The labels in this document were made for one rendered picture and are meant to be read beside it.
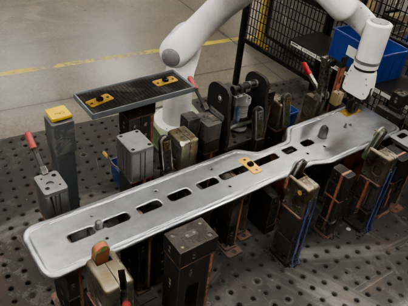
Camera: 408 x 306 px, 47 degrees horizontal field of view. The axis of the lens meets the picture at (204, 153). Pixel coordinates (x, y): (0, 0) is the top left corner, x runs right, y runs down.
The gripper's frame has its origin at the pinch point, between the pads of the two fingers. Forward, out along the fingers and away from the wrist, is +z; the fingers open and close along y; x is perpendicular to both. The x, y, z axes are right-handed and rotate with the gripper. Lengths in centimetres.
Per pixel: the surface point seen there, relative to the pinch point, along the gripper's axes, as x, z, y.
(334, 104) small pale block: 6.3, 7.3, -11.5
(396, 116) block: 25.0, 9.5, 4.8
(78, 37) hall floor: 29, 109, -321
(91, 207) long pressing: -98, 10, -8
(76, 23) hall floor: 41, 109, -354
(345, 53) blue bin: 36.0, 1.2, -33.9
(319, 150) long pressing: -20.1, 9.6, 5.5
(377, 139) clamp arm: -7.3, 1.5, 17.7
